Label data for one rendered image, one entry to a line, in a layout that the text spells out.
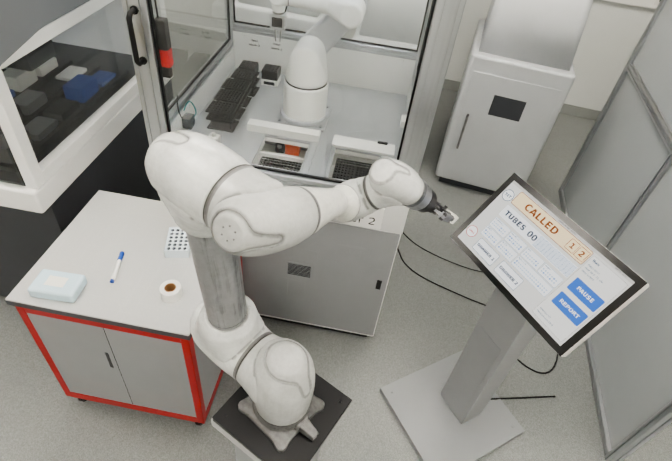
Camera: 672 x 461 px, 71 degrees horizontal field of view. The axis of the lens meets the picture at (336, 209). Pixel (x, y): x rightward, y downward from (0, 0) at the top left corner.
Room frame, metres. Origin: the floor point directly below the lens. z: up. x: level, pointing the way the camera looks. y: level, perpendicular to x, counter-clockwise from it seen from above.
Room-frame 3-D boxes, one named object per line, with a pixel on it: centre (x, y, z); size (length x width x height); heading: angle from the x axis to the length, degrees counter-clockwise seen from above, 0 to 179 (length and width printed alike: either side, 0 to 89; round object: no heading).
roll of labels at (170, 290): (0.96, 0.52, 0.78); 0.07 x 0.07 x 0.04
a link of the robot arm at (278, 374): (0.62, 0.08, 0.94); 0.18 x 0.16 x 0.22; 58
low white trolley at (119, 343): (1.13, 0.70, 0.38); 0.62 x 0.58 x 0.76; 86
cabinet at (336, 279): (1.88, 0.20, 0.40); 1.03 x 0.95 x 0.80; 86
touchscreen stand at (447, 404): (1.07, -0.65, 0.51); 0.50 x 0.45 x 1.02; 123
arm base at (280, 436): (0.61, 0.06, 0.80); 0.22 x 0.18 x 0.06; 55
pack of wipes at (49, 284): (0.92, 0.88, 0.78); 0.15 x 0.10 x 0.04; 89
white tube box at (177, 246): (1.19, 0.57, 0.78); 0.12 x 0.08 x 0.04; 11
